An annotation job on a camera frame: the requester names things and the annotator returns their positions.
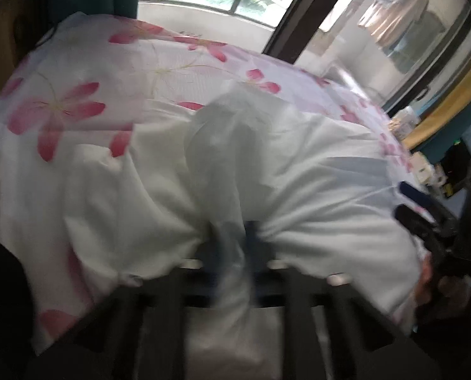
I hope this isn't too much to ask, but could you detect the yellow window trim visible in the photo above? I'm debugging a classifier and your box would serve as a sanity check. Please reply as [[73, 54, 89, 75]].
[[402, 47, 471, 151]]

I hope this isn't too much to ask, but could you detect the person's right hand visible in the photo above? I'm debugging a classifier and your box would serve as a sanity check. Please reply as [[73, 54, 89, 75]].
[[413, 257, 471, 325]]

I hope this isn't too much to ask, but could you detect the black device box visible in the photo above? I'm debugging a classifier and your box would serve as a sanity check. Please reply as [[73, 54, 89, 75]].
[[437, 140, 471, 199]]

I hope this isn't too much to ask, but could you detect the clear plastic jar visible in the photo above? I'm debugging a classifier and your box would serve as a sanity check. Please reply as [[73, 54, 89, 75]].
[[390, 106, 418, 139]]

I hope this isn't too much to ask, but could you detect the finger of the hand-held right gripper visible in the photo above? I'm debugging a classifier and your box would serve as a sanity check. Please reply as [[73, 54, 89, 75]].
[[398, 181, 432, 208], [394, 204, 450, 248]]

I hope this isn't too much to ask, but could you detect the hanging dark grey garment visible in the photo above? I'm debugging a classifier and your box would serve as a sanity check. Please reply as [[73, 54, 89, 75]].
[[390, 8, 446, 74]]

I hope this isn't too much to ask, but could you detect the pink floral bed sheet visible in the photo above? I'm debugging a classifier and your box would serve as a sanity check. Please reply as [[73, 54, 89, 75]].
[[0, 12, 438, 357]]

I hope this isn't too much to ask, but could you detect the dark sliding door frame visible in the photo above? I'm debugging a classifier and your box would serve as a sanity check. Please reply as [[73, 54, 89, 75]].
[[261, 0, 363, 66]]

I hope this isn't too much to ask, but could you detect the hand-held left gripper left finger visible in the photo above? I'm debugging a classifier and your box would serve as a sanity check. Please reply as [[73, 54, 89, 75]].
[[29, 224, 240, 380]]

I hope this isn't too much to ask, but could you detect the white hooded jacket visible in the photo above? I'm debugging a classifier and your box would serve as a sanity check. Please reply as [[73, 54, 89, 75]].
[[65, 91, 422, 380]]

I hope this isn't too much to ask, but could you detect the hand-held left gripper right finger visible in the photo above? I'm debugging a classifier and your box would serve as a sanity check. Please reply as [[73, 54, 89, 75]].
[[243, 219, 454, 380]]

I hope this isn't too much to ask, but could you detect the hanging pink garment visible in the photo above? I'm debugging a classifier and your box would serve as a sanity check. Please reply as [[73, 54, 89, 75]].
[[358, 0, 430, 48]]

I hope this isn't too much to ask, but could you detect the yellow tissue pack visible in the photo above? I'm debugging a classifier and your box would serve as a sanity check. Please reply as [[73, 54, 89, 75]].
[[411, 152, 438, 183]]

